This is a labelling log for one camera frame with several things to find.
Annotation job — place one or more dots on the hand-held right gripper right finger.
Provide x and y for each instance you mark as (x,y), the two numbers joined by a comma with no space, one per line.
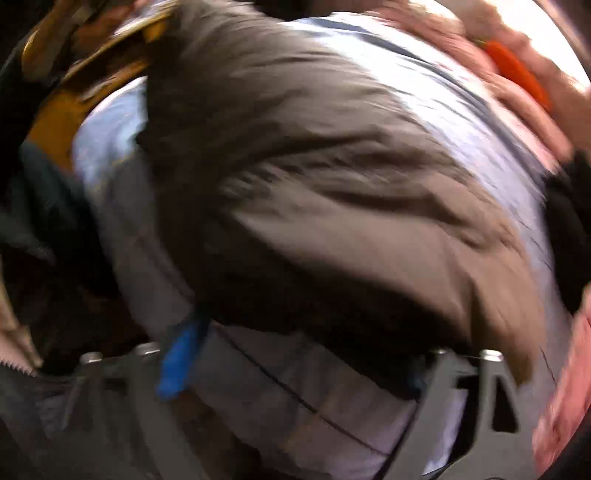
(445,383)

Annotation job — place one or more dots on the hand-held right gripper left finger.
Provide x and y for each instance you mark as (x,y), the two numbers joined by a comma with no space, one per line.
(178,360)

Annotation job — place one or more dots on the brown hooded puffer jacket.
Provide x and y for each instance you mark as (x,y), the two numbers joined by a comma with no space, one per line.
(300,161)

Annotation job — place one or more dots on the yellow wooden cabinet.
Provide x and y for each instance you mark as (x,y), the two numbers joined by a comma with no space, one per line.
(69,115)

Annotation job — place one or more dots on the person's dark zip jacket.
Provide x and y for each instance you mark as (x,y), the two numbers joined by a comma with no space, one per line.
(27,415)

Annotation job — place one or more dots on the black jacket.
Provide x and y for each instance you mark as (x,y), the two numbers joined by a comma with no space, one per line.
(572,230)

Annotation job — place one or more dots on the pink pillow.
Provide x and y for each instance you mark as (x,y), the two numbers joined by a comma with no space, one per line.
(438,23)
(531,127)

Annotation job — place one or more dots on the blue plaid bed sheet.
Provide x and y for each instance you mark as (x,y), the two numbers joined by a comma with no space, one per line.
(438,106)

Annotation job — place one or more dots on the orange carrot plush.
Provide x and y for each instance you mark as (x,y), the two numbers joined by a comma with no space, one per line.
(519,74)

